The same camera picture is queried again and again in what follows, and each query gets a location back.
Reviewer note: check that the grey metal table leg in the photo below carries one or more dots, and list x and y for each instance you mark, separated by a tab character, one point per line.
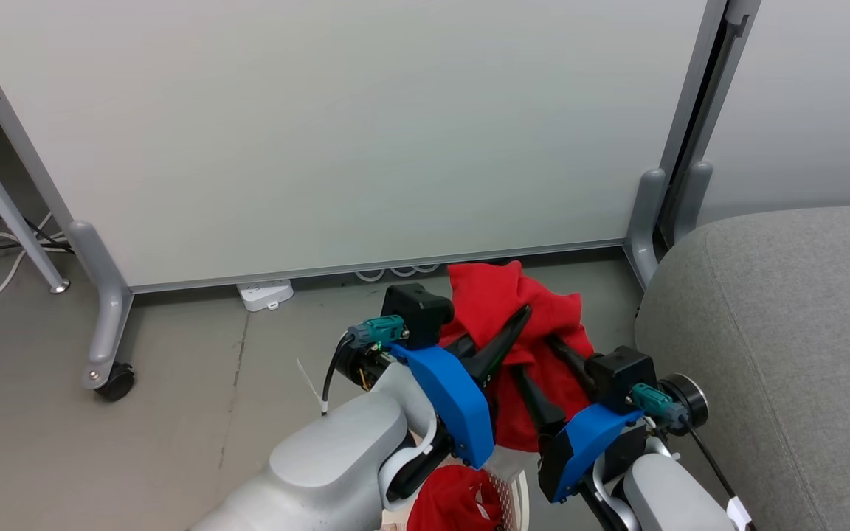
4	206

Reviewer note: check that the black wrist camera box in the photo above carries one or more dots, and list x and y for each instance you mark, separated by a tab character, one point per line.
620	376
414	313

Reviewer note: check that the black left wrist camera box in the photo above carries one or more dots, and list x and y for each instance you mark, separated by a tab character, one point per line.
414	313

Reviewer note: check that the white power strip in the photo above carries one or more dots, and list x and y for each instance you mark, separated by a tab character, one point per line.
265	293

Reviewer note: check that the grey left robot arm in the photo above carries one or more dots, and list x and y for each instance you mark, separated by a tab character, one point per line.
336	464

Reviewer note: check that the grey fabric sofa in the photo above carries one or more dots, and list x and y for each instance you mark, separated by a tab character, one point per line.
779	354

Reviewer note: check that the red garment with white print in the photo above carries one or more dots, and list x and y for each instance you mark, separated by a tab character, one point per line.
451	501

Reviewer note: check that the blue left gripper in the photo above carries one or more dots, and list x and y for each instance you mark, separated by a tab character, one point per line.
454	402

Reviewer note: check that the grey partition foot with caster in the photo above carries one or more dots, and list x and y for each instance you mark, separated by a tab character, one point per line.
104	295

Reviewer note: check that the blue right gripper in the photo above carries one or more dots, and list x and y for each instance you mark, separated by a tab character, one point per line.
587	442

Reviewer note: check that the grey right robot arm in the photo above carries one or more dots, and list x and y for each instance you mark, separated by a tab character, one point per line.
665	494

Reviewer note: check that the white laundry basket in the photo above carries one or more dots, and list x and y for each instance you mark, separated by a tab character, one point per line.
515	494

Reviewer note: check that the narrow white partition panel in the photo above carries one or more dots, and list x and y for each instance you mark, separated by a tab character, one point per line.
816	96

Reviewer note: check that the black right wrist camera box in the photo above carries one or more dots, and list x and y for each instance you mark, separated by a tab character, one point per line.
620	376

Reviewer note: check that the wide white partition panel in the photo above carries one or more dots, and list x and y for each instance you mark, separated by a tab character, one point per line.
322	133

